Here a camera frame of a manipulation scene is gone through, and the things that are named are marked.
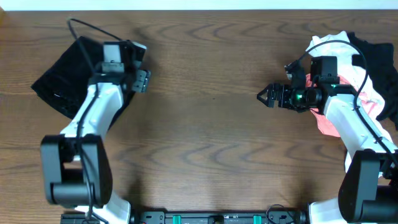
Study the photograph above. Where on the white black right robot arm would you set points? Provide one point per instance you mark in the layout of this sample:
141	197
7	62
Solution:
368	193

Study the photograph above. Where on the black mounting rail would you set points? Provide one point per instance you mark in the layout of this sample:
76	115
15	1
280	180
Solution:
273	216

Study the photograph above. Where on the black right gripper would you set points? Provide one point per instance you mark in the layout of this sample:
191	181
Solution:
284	101

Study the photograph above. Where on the white crumpled shirt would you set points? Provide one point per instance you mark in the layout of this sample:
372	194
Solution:
351	72

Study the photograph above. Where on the black sparkly cardigan pearl buttons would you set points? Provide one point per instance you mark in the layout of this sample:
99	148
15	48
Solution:
64	85

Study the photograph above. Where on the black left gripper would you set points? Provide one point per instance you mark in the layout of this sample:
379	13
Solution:
141	80

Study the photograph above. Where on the black crumpled garment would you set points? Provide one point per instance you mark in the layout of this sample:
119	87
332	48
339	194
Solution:
380	61

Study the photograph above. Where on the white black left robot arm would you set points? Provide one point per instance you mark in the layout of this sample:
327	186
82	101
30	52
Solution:
75	166

